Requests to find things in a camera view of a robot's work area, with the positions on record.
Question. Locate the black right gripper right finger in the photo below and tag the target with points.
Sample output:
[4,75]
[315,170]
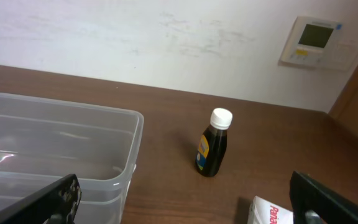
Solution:
[312,202]

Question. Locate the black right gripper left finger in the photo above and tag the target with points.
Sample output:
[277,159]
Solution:
[56,203]

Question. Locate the clear plastic container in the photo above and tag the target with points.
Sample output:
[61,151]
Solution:
[43,140]

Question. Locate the white medicine box red text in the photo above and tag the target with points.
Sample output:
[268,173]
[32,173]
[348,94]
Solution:
[262,211]

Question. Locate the dark syrup bottle white cap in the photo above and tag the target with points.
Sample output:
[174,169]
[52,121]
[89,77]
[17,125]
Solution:
[213,143]

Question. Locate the beige wall control panel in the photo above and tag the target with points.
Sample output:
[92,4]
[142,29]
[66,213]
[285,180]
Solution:
[318,43]

